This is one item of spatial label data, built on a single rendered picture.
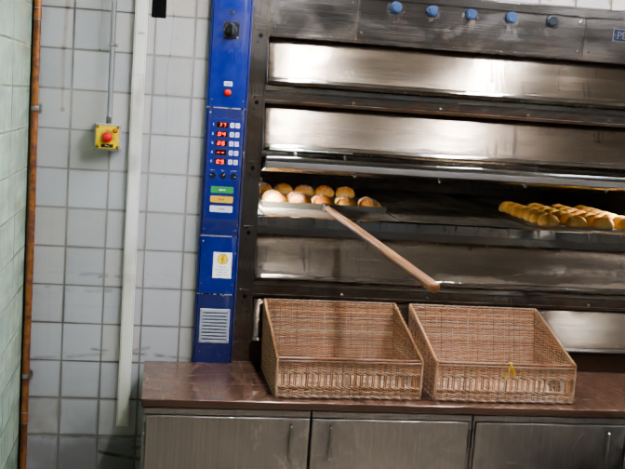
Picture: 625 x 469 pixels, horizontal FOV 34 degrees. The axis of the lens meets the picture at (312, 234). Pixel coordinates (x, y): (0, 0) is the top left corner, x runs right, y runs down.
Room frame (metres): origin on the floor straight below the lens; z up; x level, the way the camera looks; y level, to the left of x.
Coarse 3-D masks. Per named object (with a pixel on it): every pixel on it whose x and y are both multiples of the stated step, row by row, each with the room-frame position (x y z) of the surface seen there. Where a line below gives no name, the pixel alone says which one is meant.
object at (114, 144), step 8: (96, 128) 3.89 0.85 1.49; (104, 128) 3.90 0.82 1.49; (112, 128) 3.90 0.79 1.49; (120, 128) 3.91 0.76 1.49; (96, 136) 3.89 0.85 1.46; (120, 136) 3.91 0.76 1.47; (96, 144) 3.89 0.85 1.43; (104, 144) 3.90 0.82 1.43; (112, 144) 3.90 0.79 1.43; (120, 144) 3.91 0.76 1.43
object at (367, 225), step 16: (272, 224) 4.07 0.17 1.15; (288, 224) 4.08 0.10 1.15; (304, 224) 4.09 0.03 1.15; (320, 224) 4.10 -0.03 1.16; (336, 224) 4.11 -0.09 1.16; (368, 224) 4.13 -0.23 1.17; (384, 224) 4.14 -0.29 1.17; (400, 224) 4.15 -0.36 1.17; (416, 224) 4.16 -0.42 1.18; (432, 224) 4.18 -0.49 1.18; (448, 224) 4.22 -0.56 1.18; (560, 240) 4.25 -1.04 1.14; (576, 240) 4.26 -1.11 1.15; (592, 240) 4.27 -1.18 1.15; (608, 240) 4.29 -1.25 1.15; (624, 240) 4.30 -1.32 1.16
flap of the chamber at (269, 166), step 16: (368, 176) 4.13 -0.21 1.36; (384, 176) 4.09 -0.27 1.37; (400, 176) 4.05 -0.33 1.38; (416, 176) 4.01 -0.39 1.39; (432, 176) 4.01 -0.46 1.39; (448, 176) 4.02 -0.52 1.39; (464, 176) 4.03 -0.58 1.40; (480, 176) 4.04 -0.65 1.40; (496, 176) 4.05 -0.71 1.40; (512, 176) 4.07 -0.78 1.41; (624, 192) 4.34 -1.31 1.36
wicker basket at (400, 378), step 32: (288, 320) 4.02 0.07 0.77; (320, 320) 4.04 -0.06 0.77; (352, 320) 4.08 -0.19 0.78; (384, 320) 4.09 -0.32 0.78; (288, 352) 3.99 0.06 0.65; (352, 352) 4.04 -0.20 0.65; (384, 352) 4.06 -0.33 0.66; (416, 352) 3.73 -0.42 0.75; (288, 384) 3.58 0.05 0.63; (320, 384) 3.60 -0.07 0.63; (352, 384) 3.78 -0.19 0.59; (384, 384) 3.64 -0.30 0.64; (416, 384) 3.71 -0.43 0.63
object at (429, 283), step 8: (328, 208) 4.28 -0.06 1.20; (336, 216) 4.09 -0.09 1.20; (344, 216) 4.00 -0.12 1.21; (344, 224) 3.90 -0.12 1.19; (352, 224) 3.78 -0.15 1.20; (360, 232) 3.61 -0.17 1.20; (368, 240) 3.45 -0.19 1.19; (376, 240) 3.39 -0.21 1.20; (376, 248) 3.34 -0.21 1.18; (384, 248) 3.23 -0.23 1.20; (392, 256) 3.11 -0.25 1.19; (400, 256) 3.08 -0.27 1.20; (400, 264) 3.00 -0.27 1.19; (408, 264) 2.94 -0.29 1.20; (408, 272) 2.90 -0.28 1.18; (416, 272) 2.83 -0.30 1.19; (424, 280) 2.73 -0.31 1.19; (432, 280) 2.70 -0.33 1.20; (432, 288) 2.67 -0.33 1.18
